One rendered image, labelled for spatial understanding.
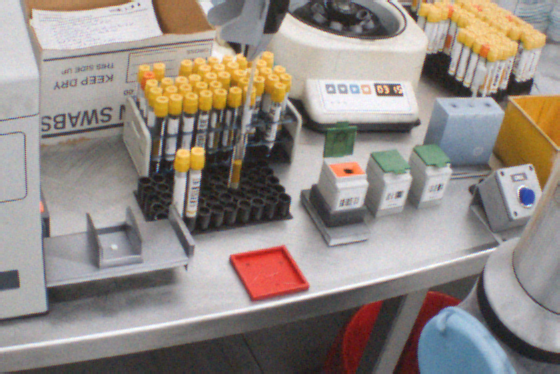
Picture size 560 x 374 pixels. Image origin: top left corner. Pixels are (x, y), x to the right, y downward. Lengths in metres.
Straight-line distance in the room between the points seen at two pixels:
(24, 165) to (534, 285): 0.44
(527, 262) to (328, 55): 0.67
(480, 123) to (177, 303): 0.50
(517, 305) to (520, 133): 0.66
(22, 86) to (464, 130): 0.66
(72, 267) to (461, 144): 0.57
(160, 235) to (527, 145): 0.55
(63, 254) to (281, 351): 0.87
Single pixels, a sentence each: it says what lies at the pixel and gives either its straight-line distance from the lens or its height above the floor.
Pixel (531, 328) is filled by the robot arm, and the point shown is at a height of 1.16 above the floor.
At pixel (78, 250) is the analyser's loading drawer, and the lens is 0.88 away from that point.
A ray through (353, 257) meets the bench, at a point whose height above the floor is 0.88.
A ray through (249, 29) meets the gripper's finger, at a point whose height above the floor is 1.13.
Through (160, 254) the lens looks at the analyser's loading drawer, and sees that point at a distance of 0.88.
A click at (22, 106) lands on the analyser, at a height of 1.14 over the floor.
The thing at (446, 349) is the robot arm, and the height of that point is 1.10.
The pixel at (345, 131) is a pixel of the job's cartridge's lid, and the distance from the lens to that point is 0.99.
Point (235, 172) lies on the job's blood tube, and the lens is 0.99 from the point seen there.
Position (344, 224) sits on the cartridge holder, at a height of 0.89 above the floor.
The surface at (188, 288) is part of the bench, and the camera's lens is 0.91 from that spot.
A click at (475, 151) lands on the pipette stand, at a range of 1.17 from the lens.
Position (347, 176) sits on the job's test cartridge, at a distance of 0.97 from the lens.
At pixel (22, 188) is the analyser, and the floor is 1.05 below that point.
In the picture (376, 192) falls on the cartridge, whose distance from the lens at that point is 1.04.
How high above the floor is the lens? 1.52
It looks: 38 degrees down
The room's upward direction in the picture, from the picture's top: 12 degrees clockwise
